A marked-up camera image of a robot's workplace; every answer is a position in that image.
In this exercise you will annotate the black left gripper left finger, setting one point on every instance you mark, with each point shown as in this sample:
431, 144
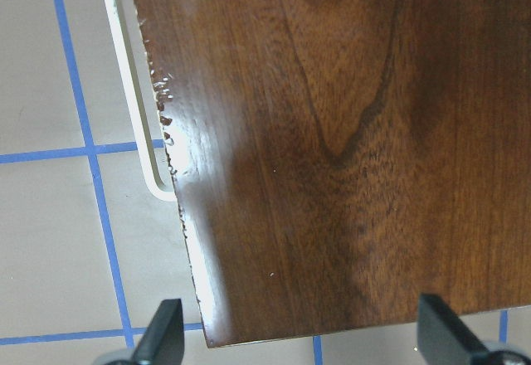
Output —
163, 340

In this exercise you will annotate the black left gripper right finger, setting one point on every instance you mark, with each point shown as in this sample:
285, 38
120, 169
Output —
443, 338

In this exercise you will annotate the white drawer handle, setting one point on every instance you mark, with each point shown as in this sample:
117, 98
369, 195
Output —
135, 102

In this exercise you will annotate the dark wooden drawer cabinet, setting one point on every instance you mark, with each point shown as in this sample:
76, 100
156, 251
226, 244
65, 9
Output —
335, 159

